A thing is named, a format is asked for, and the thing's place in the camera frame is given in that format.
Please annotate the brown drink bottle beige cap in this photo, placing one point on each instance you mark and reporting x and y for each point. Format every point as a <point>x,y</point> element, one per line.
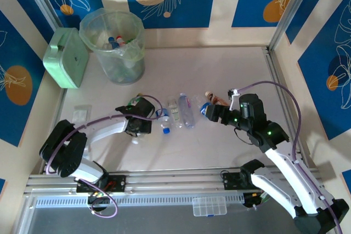
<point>216,98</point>

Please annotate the crushed bottle blue label white cap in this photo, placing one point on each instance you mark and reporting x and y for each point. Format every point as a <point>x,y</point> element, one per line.
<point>202,108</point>

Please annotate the clear bottle white green label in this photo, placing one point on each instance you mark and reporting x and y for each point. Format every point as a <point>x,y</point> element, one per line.
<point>174,112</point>

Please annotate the small crushed blue label bottle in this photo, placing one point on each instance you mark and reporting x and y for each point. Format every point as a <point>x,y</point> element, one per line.
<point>166,130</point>

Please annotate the clear bottle long white label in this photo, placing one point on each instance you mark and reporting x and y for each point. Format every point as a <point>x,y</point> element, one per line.
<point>136,141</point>

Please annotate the white bottle red cap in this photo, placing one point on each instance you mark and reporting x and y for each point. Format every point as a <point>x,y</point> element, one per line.
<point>119,38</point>

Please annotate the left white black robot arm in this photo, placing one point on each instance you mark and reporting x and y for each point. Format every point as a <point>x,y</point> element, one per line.
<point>107,130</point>

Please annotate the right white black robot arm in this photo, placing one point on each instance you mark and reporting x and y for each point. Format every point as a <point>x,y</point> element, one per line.
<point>288,168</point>

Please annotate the mesh bin with plastic liner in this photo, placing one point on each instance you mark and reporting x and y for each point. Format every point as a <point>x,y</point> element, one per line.
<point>123,67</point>

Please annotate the tall clear bottle pink label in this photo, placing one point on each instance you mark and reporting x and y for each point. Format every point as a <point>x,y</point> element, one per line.
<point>186,113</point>

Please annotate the mint green carry case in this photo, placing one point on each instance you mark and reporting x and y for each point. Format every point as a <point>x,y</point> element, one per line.
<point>65,58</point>

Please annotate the clear plastic organizer box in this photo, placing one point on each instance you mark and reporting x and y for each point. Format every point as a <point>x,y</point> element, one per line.
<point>209,206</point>

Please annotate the aluminium side rail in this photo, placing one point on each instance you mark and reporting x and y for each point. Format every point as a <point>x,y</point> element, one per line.
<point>271,61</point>
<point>61,102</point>

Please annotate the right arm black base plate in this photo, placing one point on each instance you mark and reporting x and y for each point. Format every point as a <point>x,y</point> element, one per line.
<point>230,180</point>

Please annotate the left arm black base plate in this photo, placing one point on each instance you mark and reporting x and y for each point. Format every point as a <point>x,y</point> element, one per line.
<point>119,183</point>

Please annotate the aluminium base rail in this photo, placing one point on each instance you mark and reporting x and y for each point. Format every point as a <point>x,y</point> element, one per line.
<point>175,182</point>

